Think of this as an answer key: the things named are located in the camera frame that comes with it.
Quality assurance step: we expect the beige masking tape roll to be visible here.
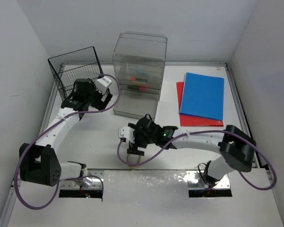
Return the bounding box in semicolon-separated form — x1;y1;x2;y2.
126;154;141;169

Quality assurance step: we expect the orange black highlighter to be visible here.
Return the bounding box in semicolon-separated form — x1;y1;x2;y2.
130;77;147;83

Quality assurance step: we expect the pink black highlighter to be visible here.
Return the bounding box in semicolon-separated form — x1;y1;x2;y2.
127;86;146;92

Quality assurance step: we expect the blue glue stick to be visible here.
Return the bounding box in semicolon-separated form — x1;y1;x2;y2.
135;69;149;75

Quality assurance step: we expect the clear plastic drawer organizer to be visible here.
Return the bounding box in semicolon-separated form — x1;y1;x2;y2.
113;31;168;119

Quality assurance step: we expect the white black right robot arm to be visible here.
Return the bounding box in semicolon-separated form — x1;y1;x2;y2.
118;114;256;187

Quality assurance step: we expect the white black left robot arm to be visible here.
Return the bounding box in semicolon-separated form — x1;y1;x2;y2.
19;74;112;186

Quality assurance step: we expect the red folder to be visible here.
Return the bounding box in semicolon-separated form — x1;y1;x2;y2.
176;82;224;127

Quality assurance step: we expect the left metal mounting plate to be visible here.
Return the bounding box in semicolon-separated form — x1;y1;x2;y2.
60;169;104;190

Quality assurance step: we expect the metal mounting plate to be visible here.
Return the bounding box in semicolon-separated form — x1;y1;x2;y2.
186;170;231;190
60;169;104;190

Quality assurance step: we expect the blue folder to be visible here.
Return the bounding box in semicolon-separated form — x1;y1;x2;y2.
179;72;224;121

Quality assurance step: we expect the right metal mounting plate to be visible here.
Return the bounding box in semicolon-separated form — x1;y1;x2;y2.
186;170;231;190

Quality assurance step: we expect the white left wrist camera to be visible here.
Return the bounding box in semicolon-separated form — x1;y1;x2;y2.
94;76;112;94

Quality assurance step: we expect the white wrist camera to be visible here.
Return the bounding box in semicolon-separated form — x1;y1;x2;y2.
94;76;112;94
118;126;134;143

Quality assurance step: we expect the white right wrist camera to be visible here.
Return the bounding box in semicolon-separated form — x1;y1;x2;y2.
118;126;134;143

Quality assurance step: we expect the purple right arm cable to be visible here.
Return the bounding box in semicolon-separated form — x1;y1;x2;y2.
117;129;277;191

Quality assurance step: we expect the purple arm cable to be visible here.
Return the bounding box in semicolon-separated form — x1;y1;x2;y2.
117;129;277;191
13;74;123;210

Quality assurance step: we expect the black wire mesh shelf rack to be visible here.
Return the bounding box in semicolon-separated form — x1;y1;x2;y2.
48;46;103;101

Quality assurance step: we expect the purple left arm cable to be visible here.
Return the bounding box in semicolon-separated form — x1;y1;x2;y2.
13;74;123;210

